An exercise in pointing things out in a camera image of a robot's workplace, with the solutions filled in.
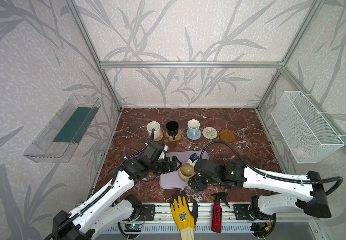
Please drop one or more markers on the grey round coaster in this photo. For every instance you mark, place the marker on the grey round coaster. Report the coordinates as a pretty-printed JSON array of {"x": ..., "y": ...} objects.
[{"x": 193, "y": 138}]

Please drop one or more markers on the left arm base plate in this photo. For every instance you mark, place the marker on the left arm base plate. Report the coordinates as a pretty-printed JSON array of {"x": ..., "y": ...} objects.
[{"x": 147, "y": 212}]

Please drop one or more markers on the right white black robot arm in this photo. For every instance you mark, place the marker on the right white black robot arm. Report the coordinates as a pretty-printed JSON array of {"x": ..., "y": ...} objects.
[{"x": 291, "y": 193}]

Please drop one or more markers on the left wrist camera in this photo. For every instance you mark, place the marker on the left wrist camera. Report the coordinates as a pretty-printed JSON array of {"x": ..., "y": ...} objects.
[{"x": 163, "y": 154}]

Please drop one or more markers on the yellow black work glove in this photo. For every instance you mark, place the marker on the yellow black work glove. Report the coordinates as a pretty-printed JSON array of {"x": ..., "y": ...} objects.
[{"x": 184, "y": 218}]

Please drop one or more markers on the black mug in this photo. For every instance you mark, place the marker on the black mug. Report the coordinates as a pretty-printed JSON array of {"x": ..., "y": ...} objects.
[{"x": 172, "y": 128}]

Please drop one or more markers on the woven tan round coaster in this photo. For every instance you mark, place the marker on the woven tan round coaster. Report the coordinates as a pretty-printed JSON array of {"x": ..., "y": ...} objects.
[{"x": 160, "y": 137}]

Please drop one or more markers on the cream woven round coaster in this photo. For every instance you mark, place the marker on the cream woven round coaster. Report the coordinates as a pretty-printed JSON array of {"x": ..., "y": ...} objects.
[{"x": 210, "y": 133}]

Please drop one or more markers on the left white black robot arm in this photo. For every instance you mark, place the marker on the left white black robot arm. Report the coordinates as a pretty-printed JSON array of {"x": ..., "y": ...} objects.
[{"x": 95, "y": 215}]

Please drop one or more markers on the white mug blue handle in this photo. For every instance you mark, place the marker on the white mug blue handle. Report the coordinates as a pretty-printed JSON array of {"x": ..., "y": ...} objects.
[{"x": 193, "y": 127}]

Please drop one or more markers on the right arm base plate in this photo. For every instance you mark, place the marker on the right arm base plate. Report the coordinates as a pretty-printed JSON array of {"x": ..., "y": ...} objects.
[{"x": 245, "y": 211}]

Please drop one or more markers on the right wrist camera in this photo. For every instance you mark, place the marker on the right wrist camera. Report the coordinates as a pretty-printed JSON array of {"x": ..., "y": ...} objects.
[{"x": 193, "y": 159}]

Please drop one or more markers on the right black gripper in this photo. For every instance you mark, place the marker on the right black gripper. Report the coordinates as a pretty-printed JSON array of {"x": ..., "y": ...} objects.
[{"x": 198, "y": 178}]

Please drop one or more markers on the beige yellow mug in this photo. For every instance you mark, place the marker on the beige yellow mug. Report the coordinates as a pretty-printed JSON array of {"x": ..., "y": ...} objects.
[{"x": 186, "y": 171}]

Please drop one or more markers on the white speckled mug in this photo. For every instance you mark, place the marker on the white speckled mug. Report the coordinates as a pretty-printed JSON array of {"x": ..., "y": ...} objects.
[{"x": 155, "y": 128}]

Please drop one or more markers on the pink object in basket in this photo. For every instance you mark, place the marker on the pink object in basket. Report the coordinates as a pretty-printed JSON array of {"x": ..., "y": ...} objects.
[{"x": 300, "y": 152}]

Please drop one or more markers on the red spray bottle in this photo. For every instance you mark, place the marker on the red spray bottle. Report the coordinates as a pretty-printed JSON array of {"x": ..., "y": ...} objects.
[{"x": 216, "y": 224}]

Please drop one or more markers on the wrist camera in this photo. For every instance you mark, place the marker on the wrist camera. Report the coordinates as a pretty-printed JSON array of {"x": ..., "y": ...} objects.
[
  {"x": 163, "y": 154},
  {"x": 193, "y": 159}
]

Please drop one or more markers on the white wire mesh basket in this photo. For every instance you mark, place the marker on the white wire mesh basket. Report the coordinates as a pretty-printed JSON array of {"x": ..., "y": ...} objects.
[{"x": 302, "y": 125}]

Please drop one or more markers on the clear plastic wall bin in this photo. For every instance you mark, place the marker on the clear plastic wall bin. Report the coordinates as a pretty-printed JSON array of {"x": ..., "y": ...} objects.
[{"x": 60, "y": 138}]

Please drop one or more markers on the brown wooden round coaster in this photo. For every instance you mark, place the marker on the brown wooden round coaster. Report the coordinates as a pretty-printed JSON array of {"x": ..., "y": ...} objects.
[{"x": 227, "y": 136}]

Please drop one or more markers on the green circuit board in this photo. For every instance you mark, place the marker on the green circuit board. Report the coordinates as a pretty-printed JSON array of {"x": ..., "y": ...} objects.
[{"x": 133, "y": 227}]

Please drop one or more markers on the cork flower coaster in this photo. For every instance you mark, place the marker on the cork flower coaster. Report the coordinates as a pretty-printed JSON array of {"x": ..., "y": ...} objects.
[{"x": 176, "y": 138}]

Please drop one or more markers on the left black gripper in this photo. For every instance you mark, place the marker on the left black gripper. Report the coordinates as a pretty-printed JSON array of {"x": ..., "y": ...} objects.
[{"x": 170, "y": 165}]

